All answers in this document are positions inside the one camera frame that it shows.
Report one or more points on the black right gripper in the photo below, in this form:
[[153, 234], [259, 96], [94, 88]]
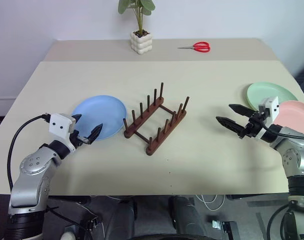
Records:
[[254, 127]]

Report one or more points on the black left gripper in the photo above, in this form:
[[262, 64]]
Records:
[[75, 141]]

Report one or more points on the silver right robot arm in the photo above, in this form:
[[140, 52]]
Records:
[[295, 152]]

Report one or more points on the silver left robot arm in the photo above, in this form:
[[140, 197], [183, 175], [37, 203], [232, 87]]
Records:
[[32, 172]]

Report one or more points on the brown wooden dish rack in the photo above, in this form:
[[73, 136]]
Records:
[[155, 103]]

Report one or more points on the blue plate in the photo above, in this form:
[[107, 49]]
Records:
[[104, 112]]

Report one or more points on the green plate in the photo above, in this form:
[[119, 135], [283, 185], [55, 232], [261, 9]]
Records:
[[262, 92]]

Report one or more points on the pink plate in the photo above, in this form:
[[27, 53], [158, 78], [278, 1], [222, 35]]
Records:
[[297, 115]]

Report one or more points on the grey rounded shape under table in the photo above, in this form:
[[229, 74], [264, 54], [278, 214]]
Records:
[[123, 217]]

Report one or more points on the potted plant in white pot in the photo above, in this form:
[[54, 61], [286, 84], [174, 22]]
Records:
[[141, 42]]

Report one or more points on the dark rounded shape under table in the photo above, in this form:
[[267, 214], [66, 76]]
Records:
[[187, 215]]

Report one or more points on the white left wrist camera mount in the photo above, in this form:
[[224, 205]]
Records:
[[59, 125]]

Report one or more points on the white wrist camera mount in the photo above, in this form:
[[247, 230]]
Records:
[[59, 125], [272, 107]]

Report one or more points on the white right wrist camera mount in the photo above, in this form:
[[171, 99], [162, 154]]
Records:
[[272, 107]]

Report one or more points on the black metal bracket on floor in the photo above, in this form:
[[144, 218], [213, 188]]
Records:
[[224, 226]]

